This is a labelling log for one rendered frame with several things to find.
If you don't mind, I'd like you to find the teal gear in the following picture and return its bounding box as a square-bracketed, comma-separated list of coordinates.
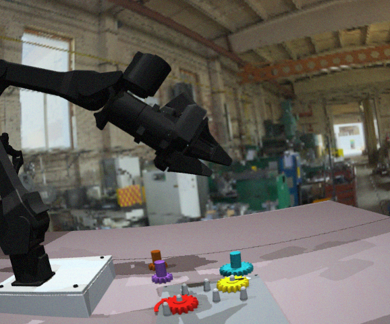
[219, 251, 254, 277]

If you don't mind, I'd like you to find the orange gear with cylindrical handle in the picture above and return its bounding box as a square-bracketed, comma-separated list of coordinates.
[148, 250, 168, 271]

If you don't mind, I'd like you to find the red gear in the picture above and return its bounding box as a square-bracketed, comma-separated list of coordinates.
[164, 295, 198, 315]

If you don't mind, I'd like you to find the purple gear with cylindrical handle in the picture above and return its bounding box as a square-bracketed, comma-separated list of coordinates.
[152, 260, 173, 284]

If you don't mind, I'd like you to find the yellow gear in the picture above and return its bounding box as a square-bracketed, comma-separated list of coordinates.
[217, 275, 249, 293]

